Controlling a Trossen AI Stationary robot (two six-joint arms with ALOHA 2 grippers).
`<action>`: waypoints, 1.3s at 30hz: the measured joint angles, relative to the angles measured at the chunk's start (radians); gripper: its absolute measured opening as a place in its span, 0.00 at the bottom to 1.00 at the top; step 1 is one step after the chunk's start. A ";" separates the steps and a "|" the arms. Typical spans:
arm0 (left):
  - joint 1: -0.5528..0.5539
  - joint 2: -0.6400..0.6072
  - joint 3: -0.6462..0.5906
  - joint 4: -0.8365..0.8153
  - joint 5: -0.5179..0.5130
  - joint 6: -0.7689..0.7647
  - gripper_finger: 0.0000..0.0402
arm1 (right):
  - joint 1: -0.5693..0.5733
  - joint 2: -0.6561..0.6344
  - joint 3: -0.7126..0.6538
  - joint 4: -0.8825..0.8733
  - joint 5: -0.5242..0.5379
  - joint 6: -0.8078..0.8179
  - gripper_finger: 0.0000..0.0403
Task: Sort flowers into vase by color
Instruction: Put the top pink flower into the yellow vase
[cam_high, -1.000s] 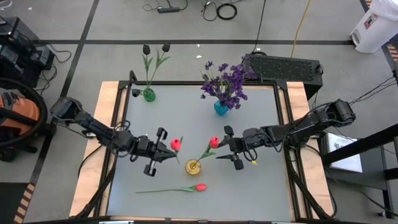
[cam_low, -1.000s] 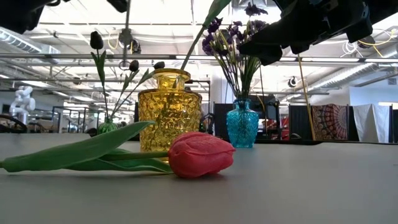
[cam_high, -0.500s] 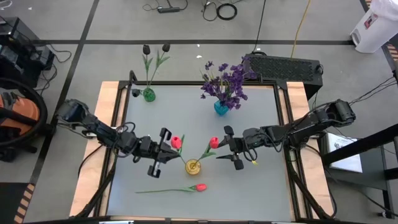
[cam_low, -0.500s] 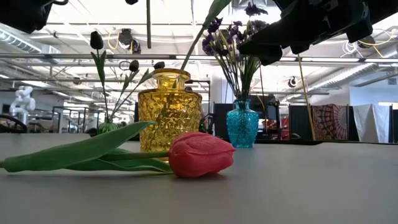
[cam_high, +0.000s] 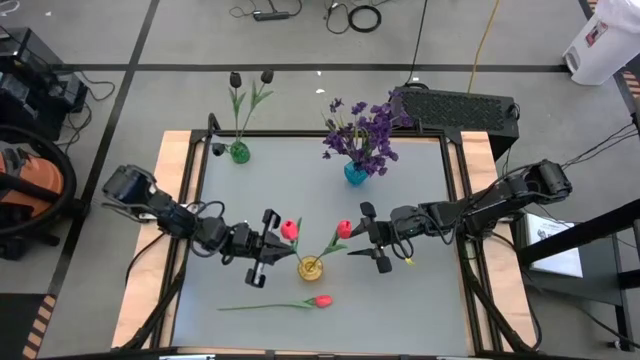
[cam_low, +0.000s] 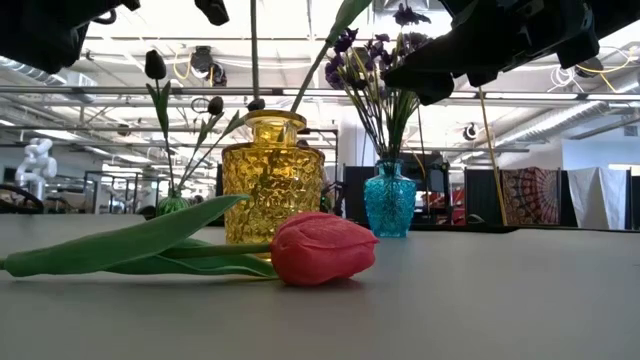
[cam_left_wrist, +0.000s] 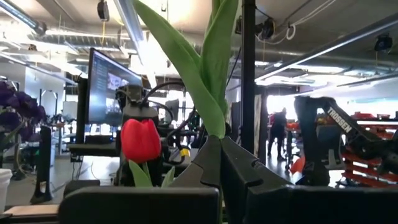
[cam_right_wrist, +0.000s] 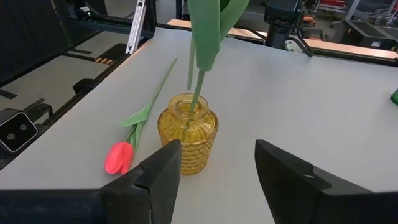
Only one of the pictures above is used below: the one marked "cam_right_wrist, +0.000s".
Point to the black equipment box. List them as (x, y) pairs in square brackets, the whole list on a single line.
[(367, 34)]

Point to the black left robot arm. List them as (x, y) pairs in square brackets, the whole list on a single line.
[(280, 18)]

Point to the yellow textured glass vase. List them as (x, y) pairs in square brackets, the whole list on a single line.
[(199, 130)]

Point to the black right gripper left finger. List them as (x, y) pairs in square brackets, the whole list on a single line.
[(155, 193)]

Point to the grey table mat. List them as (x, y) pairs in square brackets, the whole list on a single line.
[(295, 109)]

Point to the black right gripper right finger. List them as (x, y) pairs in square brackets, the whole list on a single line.
[(289, 189)]

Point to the light wooden table board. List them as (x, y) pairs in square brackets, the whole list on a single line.
[(342, 48)]

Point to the silver aluminium bar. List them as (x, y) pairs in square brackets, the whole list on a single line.
[(136, 28)]

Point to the red artificial tulip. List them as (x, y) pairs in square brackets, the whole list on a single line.
[(205, 31), (119, 157)]

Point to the black table-level camera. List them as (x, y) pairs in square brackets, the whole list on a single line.
[(15, 130)]

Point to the green textured glass vase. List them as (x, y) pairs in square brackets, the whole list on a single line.
[(395, 97)]

